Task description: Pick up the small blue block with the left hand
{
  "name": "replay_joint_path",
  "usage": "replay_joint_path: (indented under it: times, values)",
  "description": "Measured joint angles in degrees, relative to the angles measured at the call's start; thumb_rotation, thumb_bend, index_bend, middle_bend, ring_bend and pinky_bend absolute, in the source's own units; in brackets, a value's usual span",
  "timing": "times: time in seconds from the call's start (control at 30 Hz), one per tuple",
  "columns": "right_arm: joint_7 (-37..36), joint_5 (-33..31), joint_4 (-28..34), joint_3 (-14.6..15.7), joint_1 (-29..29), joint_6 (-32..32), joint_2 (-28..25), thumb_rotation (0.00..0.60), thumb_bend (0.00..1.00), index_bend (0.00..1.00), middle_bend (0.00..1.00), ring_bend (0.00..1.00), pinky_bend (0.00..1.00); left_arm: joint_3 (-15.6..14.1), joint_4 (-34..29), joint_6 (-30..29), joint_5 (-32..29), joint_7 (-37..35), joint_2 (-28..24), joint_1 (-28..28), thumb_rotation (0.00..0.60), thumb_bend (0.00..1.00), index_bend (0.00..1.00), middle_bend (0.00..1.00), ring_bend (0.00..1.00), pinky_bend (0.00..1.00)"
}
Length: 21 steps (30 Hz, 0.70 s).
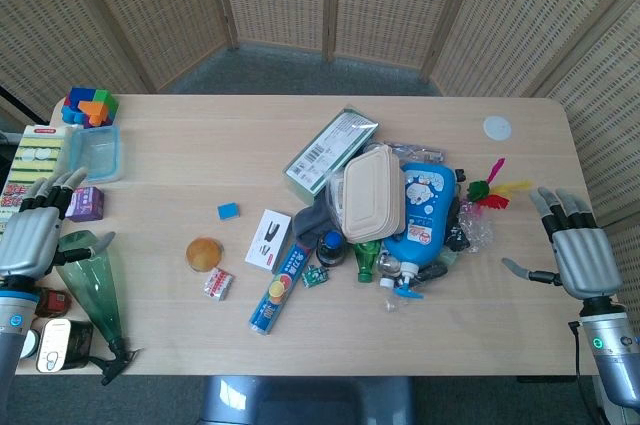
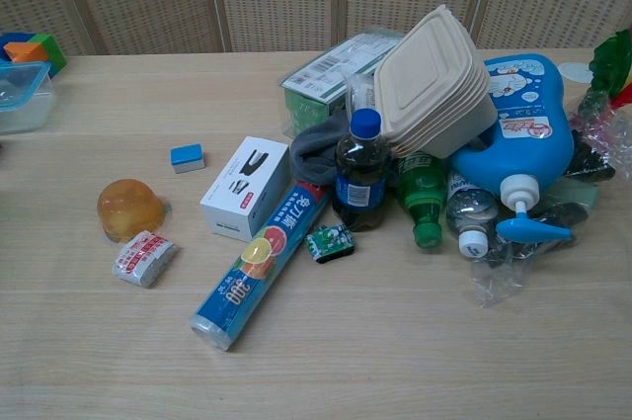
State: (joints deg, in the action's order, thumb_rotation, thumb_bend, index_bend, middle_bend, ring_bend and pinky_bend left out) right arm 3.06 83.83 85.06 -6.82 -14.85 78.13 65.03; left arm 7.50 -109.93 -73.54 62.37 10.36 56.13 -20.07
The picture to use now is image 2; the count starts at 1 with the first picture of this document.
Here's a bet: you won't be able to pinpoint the clear water bottle white cap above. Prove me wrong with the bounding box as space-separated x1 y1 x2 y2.
444 169 501 260

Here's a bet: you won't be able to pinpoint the beige stacked lunch containers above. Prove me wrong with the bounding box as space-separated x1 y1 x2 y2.
372 3 500 160

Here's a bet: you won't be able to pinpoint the orange jelly cup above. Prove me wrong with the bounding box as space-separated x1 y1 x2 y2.
96 178 172 244

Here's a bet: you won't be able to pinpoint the dark cola bottle blue cap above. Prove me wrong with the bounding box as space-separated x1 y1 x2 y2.
331 107 392 234

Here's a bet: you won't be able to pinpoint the green white cardboard box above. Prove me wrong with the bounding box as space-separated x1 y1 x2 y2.
279 33 407 137

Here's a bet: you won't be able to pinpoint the blue cling film roll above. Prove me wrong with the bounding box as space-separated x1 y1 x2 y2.
189 179 332 354

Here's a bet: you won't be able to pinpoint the white round table grommet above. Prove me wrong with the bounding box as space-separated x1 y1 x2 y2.
559 60 595 86

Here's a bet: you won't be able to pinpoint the white stapler box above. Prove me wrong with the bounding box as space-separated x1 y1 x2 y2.
198 135 291 244

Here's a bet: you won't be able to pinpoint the blue Doraemon pump bottle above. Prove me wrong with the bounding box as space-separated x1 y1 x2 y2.
449 52 577 246

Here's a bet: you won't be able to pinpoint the small green patterned packet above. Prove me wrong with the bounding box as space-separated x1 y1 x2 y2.
303 222 356 266

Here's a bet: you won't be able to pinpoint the small blue eraser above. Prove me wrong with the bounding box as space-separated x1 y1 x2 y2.
170 142 207 175

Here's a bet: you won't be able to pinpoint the small green soda bottle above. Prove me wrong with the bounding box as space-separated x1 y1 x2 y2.
395 151 448 250

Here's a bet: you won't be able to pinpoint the colourful feather shuttlecock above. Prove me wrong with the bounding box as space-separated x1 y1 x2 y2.
576 28 632 121

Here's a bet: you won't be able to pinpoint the grey sock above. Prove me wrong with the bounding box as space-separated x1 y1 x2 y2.
288 110 355 190

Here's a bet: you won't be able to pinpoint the clear blue-rimmed food container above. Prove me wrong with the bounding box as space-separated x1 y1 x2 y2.
0 59 55 135

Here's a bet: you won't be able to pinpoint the red white wrapped snack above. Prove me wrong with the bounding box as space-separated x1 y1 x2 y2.
111 229 181 290

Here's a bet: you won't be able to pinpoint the colourful block puzzle cube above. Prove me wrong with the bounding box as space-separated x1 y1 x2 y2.
0 31 68 78

